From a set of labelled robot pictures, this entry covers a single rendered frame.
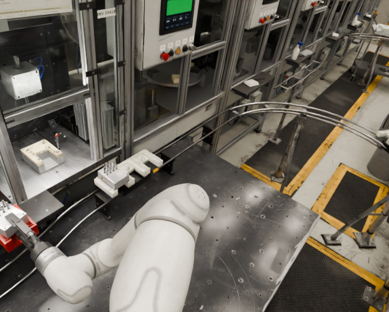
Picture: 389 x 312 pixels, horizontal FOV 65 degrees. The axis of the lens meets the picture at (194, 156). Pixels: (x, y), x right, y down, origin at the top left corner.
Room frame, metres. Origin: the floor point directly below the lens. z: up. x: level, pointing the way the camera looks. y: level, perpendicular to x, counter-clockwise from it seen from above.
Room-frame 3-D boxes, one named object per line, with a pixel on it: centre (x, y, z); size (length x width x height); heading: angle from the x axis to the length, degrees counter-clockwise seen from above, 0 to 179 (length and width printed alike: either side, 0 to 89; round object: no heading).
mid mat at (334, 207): (2.25, -1.61, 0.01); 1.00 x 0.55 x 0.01; 148
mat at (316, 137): (4.74, -2.27, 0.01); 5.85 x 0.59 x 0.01; 148
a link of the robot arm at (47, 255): (0.55, 0.43, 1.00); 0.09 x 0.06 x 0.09; 148
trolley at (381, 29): (5.43, -2.94, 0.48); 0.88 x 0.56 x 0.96; 76
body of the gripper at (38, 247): (0.58, 0.49, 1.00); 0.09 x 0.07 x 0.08; 58
